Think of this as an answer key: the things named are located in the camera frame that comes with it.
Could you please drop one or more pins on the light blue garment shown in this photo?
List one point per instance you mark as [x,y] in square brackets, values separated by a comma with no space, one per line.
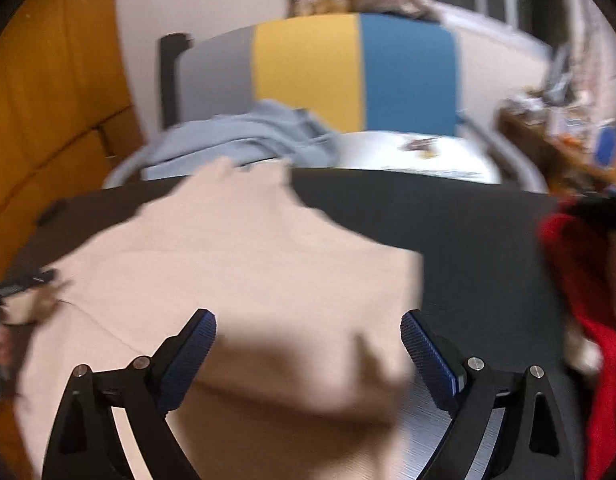
[238,140]

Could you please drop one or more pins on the dark cloth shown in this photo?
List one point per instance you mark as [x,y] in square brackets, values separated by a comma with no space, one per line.
[595,210]

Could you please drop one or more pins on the wooden desk with clutter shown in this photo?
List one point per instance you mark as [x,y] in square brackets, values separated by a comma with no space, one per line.
[562,140]

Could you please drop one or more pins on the beige knit garment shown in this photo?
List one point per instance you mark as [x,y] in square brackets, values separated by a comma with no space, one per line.
[248,270]

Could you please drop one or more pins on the white printed cushion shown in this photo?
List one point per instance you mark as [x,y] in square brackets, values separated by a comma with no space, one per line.
[417,157]

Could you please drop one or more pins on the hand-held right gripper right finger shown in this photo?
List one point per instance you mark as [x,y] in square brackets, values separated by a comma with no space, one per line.
[432,360]

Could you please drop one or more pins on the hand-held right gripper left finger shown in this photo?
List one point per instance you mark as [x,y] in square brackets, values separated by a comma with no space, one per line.
[188,360]

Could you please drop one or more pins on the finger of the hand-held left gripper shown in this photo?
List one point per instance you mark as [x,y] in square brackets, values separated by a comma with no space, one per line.
[35,280]

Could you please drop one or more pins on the orange wooden cabinet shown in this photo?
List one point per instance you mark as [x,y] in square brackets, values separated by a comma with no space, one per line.
[53,110]

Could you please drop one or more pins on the grey yellow blue chair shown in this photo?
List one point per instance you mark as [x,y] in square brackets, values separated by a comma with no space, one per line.
[338,70]

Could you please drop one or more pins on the red cloth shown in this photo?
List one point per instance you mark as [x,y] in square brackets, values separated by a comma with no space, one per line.
[595,320]

